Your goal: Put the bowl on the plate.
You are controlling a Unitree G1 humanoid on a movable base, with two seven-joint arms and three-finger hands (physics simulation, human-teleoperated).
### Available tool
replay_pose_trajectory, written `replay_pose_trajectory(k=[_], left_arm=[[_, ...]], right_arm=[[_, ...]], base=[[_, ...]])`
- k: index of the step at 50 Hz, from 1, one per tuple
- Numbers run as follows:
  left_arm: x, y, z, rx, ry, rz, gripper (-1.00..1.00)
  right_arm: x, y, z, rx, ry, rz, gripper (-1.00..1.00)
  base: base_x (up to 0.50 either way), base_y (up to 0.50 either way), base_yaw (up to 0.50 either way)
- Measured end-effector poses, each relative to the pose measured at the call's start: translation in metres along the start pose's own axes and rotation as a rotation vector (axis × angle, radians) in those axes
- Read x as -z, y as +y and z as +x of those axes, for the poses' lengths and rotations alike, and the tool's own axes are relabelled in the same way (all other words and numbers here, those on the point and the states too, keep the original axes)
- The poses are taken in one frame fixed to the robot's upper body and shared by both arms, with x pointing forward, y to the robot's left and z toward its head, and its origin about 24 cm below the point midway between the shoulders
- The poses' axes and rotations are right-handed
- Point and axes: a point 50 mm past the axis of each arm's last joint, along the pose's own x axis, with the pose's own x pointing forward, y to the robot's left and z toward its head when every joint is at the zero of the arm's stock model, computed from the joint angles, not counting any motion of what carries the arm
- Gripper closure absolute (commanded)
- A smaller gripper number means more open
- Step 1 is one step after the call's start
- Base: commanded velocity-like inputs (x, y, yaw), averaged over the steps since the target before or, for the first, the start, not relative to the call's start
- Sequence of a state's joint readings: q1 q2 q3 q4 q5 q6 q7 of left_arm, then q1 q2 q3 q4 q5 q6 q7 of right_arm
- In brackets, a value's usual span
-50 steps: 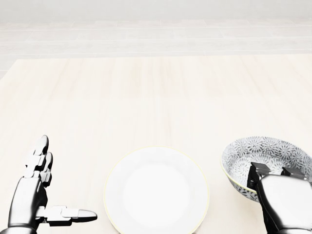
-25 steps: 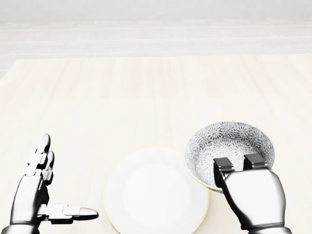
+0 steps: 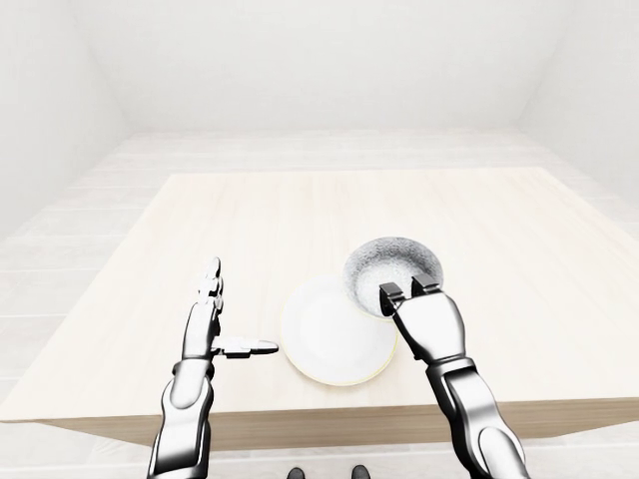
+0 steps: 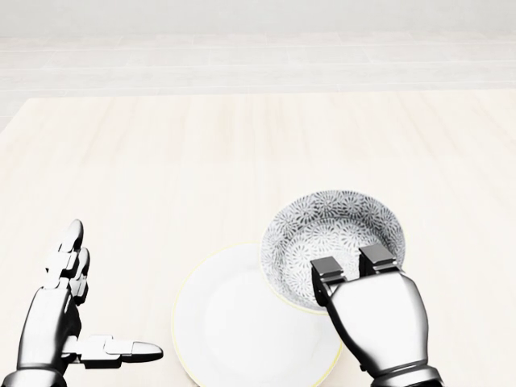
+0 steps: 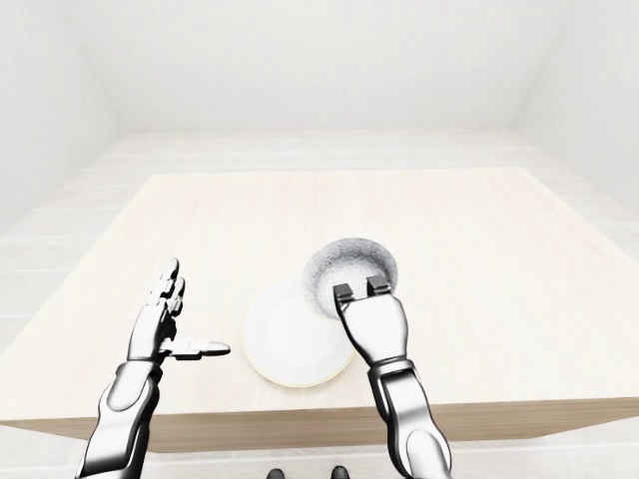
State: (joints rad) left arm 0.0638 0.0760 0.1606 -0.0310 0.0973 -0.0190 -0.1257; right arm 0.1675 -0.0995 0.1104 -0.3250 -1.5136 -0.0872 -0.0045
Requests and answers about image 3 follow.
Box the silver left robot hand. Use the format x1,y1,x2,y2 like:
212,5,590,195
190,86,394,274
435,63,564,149
179,256,281,364

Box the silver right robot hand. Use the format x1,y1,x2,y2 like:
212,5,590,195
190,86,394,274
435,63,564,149
378,272,473,364

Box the black patterned bowl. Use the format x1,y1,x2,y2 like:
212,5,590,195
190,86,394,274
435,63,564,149
341,236,444,319

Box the white plate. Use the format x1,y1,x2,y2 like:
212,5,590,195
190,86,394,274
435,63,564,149
280,274,399,386

